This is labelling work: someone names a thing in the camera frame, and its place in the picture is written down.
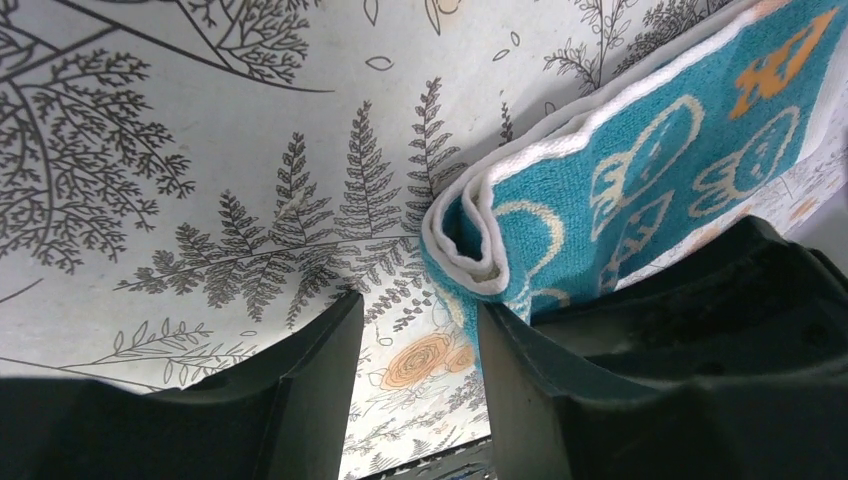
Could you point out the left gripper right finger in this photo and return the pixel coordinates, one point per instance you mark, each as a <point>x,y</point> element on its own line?
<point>556,415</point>

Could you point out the white bear patterned towel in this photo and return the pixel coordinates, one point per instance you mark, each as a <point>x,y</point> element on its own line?
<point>540,225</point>

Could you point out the floral patterned table mat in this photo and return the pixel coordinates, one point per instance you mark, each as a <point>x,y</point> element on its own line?
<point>187,183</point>

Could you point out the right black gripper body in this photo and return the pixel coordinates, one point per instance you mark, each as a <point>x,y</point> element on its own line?
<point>748,303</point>

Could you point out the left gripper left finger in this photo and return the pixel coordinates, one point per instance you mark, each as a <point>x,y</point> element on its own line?
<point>280,414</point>

